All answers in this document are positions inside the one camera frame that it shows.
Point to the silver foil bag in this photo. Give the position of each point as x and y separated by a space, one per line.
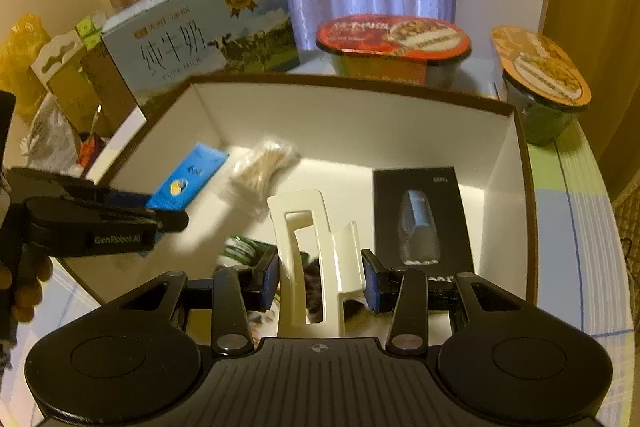
51 144

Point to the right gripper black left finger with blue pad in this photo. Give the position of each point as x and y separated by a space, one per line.
237 290

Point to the blue milk carton box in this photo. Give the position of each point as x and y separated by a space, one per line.
157 44

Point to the white hair claw clip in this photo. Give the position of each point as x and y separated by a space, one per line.
303 233

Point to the brown cardboard box white inside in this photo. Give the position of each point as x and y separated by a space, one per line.
343 130

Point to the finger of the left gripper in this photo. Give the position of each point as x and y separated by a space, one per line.
167 220
106 195

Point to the person's hand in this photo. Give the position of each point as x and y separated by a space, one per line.
29 292

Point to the green white small packet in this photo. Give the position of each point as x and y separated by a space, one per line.
242 252

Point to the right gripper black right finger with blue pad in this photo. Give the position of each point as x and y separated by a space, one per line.
403 294

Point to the black product box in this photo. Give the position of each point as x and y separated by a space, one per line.
419 222

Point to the blue tube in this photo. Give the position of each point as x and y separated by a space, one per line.
187 180

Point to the orange lid instant bowl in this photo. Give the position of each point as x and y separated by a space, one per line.
541 81

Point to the cotton swabs in bag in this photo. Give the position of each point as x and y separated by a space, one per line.
253 174

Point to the brown cardboard carton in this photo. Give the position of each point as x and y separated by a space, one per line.
77 69

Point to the yellow plastic bag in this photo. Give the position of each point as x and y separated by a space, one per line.
25 40

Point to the red instant rice bowl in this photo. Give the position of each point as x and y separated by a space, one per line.
400 48

